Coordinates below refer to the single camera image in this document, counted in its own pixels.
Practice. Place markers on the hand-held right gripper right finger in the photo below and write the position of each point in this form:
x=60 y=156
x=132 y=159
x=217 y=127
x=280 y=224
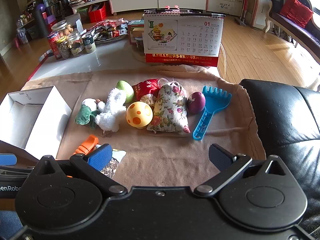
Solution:
x=221 y=156

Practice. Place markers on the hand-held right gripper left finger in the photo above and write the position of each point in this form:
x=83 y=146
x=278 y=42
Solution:
x=100 y=155

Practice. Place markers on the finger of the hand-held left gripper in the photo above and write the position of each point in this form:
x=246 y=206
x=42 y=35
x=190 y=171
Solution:
x=7 y=159

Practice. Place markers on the silver foil packet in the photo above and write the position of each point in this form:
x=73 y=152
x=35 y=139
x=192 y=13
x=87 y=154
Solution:
x=112 y=166

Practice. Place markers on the orange plastic toy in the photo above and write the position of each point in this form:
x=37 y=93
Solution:
x=87 y=142

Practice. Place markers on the white and green plush toy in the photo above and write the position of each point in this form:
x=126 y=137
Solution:
x=86 y=116

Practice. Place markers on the blue toy rake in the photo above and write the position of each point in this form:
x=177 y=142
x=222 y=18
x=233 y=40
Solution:
x=215 y=100

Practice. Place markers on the white cardboard box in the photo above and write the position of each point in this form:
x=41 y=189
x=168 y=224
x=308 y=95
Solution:
x=50 y=110

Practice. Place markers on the box of assorted items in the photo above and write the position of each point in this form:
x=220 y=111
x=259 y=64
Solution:
x=136 y=33

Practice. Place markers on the person's leg in jeans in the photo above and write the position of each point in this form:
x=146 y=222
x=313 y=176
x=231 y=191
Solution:
x=10 y=226

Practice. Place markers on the white fluffy plush duck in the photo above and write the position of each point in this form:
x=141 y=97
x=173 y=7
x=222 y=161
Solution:
x=112 y=110

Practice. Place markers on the yellow spotted mushroom toy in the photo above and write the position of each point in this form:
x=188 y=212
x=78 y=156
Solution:
x=138 y=115

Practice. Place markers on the beige blanket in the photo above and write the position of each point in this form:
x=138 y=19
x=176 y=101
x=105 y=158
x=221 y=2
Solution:
x=162 y=155

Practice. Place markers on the purple toy egg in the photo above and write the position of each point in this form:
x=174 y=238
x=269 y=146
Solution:
x=196 y=102

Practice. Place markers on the black leather chair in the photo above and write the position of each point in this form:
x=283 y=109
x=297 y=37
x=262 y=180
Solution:
x=282 y=120

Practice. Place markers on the green toy egg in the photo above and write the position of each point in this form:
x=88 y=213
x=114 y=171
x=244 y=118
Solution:
x=126 y=88

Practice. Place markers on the red toy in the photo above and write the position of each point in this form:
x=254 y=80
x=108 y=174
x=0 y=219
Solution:
x=145 y=87

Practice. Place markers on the green label can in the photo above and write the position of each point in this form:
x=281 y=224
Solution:
x=89 y=43

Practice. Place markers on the glass jar with nuts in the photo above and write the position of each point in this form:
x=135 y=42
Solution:
x=63 y=48

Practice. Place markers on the glass jar with dark contents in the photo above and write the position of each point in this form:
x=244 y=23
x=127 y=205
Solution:
x=75 y=45

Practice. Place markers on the desk calendar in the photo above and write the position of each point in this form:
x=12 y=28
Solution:
x=200 y=37

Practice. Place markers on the pile of snack packets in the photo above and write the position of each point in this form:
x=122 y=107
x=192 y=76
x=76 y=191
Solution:
x=110 y=30

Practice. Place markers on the large glass jar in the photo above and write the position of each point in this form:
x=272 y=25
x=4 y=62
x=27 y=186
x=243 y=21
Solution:
x=63 y=28

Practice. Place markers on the red storage bin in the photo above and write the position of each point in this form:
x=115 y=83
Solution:
x=97 y=13

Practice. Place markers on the white framed sofa bench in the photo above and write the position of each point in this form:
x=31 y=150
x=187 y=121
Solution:
x=295 y=28

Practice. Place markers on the cluttered bookshelf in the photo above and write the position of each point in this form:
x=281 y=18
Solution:
x=52 y=5

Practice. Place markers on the white low cabinet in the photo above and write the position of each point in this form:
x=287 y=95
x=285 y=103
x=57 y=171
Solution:
x=150 y=2

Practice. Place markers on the red cushion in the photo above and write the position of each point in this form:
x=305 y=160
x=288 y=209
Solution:
x=296 y=10

